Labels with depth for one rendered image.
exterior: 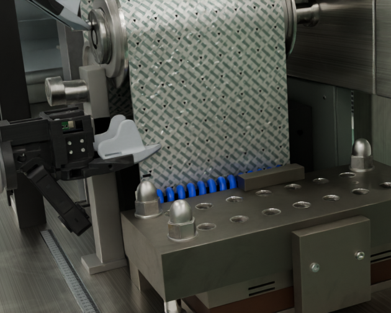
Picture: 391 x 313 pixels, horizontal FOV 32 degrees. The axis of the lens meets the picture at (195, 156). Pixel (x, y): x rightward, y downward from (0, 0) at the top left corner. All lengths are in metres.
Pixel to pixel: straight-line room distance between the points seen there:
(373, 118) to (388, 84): 0.33
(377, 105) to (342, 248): 0.48
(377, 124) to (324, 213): 0.46
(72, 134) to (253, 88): 0.27
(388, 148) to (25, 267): 0.68
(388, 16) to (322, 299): 0.37
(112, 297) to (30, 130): 0.26
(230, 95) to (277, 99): 0.08
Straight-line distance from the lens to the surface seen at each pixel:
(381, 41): 0.96
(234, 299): 0.84
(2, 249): 1.20
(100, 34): 0.93
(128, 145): 0.91
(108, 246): 1.05
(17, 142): 0.88
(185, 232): 0.79
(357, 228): 0.86
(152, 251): 0.80
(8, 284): 1.07
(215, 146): 0.97
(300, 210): 0.87
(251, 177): 0.94
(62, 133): 0.87
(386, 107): 1.29
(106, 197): 1.02
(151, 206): 0.87
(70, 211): 0.91
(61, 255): 1.13
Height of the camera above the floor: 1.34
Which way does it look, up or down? 16 degrees down
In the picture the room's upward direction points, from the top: 5 degrees counter-clockwise
